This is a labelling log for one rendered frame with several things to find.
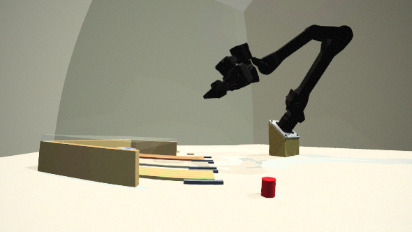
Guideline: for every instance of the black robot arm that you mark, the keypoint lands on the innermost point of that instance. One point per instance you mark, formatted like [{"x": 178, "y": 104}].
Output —
[{"x": 334, "y": 40}]

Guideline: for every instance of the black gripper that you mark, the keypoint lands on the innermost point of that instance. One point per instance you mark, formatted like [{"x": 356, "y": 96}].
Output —
[{"x": 238, "y": 77}]

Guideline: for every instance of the red cylinder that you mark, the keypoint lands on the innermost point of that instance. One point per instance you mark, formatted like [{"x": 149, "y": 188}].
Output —
[{"x": 268, "y": 187}]

